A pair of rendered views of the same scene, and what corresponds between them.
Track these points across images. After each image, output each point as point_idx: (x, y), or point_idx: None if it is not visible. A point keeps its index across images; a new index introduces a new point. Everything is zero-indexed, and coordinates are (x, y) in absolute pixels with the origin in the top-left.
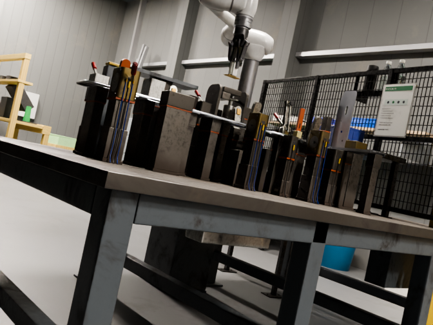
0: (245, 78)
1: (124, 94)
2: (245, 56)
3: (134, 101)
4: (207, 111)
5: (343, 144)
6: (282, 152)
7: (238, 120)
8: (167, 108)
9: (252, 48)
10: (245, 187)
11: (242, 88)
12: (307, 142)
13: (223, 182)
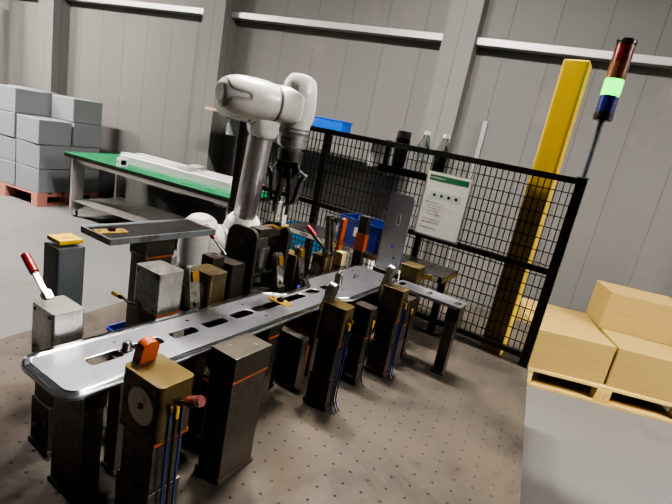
0: (255, 165)
1: (169, 431)
2: (254, 134)
3: (187, 428)
4: (240, 276)
5: (395, 264)
6: (356, 328)
7: (281, 273)
8: (234, 386)
9: (266, 124)
10: (327, 408)
11: (251, 179)
12: (377, 298)
13: (276, 374)
